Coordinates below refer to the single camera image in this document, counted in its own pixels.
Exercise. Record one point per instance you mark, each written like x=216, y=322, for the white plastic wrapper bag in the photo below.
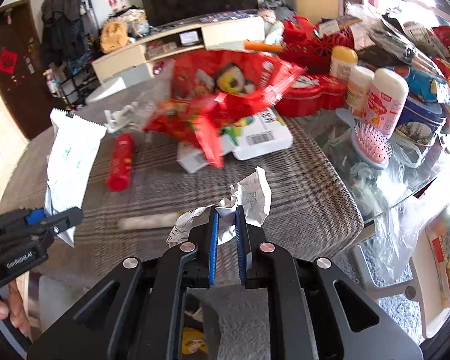
x=73, y=153

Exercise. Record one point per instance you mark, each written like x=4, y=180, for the yellow cap bottle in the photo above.
x=343, y=61

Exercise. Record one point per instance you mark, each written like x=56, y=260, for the pink hairbrush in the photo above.
x=371, y=145

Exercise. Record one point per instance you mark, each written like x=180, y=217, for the red heart-shaped tin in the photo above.
x=312, y=93

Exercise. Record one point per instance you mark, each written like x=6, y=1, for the person left hand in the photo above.
x=13, y=309

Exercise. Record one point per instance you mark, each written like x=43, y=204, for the grey plaid tablecloth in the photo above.
x=312, y=213

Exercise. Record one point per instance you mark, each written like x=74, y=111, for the blue cookie tin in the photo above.
x=421, y=122

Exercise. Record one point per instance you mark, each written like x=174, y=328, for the blue chips bag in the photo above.
x=428, y=88

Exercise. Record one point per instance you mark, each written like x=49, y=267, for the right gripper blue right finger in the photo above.
x=243, y=244

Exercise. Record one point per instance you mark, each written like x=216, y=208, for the small white bottle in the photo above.
x=358, y=89

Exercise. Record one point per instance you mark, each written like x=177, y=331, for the white paper receipt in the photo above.
x=253, y=193

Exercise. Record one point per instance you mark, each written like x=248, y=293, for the white barcode box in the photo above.
x=250, y=137

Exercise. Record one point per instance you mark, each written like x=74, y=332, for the dark wooden door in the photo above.
x=23, y=83

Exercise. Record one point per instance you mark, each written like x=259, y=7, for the white pink lotion bottle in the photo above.
x=386, y=100

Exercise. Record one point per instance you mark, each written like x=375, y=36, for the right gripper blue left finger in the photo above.
x=213, y=243

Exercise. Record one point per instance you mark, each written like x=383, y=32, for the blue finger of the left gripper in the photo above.
x=19, y=223
x=57, y=223

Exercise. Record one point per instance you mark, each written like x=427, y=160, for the red cylindrical snack tube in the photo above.
x=121, y=163

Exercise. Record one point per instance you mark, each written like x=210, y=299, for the red snack bag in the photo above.
x=211, y=89

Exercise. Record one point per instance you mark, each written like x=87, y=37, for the yellow plastic bag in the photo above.
x=193, y=341

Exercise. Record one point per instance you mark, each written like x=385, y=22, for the cream TV cabinet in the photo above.
x=139, y=60

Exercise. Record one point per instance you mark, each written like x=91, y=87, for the white round stool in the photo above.
x=110, y=87

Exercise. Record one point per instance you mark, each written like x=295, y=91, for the dark coats on rack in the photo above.
x=63, y=32

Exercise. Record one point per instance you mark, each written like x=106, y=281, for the yellow plush backpack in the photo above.
x=114, y=36

